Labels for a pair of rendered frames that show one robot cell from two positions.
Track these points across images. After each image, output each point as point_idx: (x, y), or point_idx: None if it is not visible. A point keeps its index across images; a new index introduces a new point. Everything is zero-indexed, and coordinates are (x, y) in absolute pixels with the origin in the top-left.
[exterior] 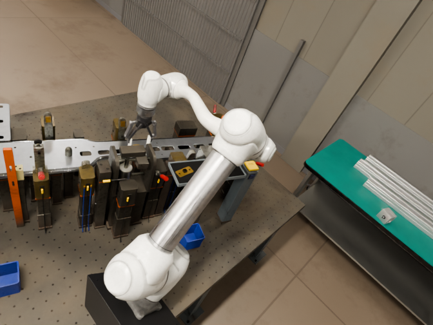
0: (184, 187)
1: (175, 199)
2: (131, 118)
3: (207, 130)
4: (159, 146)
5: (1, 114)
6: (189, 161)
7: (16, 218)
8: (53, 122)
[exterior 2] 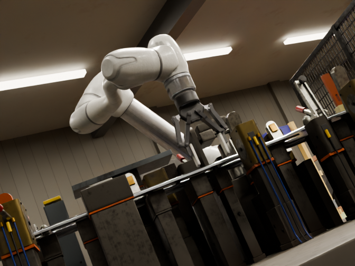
0: (164, 120)
1: (174, 127)
2: (274, 261)
3: (34, 252)
4: (178, 180)
5: None
6: (142, 161)
7: None
8: (342, 88)
